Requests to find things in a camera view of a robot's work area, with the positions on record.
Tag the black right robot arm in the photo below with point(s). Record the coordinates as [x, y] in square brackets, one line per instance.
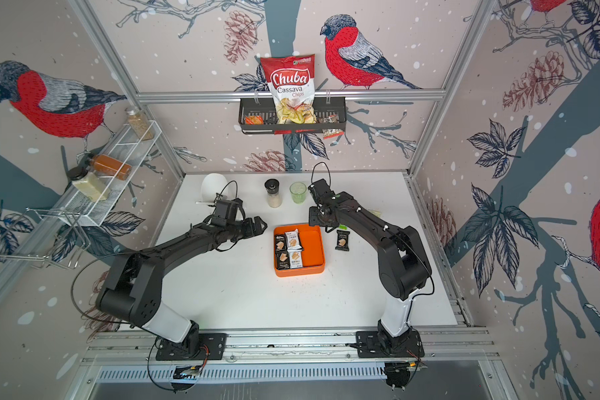
[403, 270]

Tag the white utensil holder cup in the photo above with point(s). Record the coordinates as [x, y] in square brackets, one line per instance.
[213, 184]

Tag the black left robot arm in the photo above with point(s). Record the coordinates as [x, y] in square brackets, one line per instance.
[133, 289]

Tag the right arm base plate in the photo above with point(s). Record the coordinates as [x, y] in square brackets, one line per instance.
[379, 344]

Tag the black cookie packet front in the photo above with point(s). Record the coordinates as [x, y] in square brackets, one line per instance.
[283, 260]

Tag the glass grinder black cap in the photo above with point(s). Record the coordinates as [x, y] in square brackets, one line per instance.
[272, 187]

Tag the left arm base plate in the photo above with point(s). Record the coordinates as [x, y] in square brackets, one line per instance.
[199, 346]

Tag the red Chuba chips bag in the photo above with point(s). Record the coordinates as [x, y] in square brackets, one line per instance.
[291, 82]

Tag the black cookie packet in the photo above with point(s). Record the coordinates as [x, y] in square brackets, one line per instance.
[280, 243]
[342, 243]
[283, 260]

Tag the green glass cup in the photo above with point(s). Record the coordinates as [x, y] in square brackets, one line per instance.
[298, 192]

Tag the white cookie packet front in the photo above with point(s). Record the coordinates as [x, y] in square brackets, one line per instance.
[295, 259]

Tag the black wall basket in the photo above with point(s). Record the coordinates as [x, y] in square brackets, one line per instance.
[265, 117]

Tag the white wire wall shelf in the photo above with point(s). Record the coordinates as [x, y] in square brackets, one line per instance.
[82, 220]

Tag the pale spice jar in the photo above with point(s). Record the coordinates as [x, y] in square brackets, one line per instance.
[88, 184]

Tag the white cookie packet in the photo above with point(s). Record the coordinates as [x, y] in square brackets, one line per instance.
[293, 241]
[295, 259]

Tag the orange storage box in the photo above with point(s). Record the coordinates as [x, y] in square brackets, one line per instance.
[313, 257]

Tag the aluminium front rail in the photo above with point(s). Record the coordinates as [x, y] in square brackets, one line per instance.
[311, 345]

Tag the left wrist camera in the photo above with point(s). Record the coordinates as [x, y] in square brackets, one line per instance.
[226, 212]

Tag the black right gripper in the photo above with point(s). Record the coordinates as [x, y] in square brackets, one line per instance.
[312, 220]

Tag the glass spice jar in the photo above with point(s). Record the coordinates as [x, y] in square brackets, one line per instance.
[139, 123]

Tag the orange sauce bottle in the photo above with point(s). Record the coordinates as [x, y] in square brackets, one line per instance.
[109, 167]

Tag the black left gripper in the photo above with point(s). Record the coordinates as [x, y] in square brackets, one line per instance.
[251, 230]

